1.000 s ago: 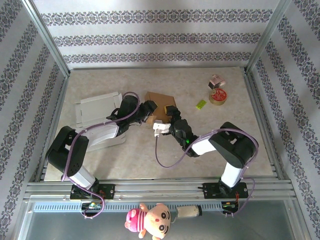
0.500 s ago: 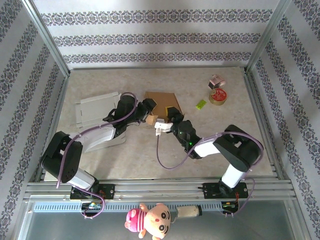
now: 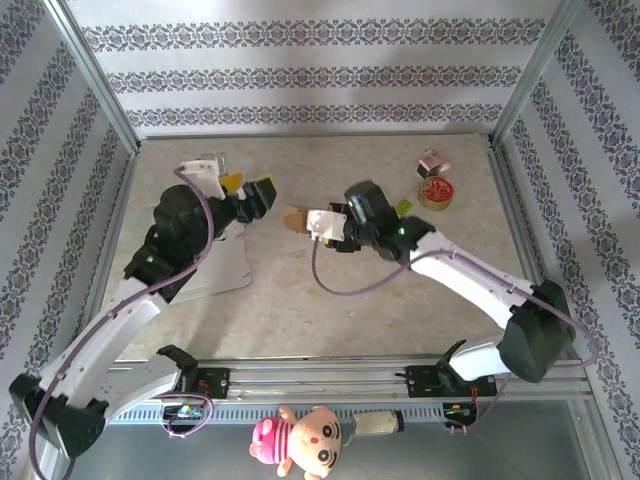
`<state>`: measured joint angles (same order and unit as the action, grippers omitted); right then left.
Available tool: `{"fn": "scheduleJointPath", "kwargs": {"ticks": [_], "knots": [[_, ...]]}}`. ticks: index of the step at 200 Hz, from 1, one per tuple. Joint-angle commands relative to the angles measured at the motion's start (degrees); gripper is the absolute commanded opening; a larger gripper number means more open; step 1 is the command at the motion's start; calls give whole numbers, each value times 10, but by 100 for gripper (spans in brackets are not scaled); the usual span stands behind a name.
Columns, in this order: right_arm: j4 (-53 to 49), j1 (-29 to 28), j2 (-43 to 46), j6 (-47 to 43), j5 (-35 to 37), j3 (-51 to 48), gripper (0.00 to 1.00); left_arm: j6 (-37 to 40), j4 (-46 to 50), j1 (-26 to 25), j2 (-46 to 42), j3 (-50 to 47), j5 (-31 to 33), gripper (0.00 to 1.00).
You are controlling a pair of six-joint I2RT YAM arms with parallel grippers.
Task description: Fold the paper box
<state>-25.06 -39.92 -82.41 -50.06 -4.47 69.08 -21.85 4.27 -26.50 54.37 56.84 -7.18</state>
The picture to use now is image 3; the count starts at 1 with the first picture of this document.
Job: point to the brown cardboard box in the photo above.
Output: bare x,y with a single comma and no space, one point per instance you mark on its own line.
296,219

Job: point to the white and teal paper box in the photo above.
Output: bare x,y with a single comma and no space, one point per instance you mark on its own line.
225,265

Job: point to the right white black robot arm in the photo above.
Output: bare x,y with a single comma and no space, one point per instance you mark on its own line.
535,340

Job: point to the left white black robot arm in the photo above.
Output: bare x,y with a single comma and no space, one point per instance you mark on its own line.
100,340

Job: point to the small pink box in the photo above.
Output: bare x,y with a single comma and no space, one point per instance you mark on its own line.
432,162

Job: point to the small green block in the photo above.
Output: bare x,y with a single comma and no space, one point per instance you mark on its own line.
404,207

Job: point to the round red tin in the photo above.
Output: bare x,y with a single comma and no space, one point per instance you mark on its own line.
436,192

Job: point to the glass jar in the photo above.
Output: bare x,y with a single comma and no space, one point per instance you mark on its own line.
375,424

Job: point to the small circuit board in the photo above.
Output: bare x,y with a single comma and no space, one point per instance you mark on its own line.
182,411
457,411

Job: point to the pink plush doll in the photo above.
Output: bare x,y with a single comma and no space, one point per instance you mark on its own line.
300,442

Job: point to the grey metal sheet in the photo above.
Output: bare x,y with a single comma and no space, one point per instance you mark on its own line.
450,455

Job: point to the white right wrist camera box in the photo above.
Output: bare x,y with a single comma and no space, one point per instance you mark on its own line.
326,225

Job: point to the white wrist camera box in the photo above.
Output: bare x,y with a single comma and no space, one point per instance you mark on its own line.
202,172
326,225

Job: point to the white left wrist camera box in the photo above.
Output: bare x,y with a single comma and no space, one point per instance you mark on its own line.
202,172

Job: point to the aluminium side rail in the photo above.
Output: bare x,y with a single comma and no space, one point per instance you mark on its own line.
107,250
520,225

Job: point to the aluminium front rail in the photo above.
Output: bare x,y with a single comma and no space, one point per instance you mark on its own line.
320,380

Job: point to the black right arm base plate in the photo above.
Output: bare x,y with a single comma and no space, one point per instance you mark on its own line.
420,382

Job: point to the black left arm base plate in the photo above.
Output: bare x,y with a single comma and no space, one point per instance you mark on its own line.
220,382

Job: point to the aluminium frame post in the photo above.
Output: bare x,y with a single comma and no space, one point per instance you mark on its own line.
532,75
95,75

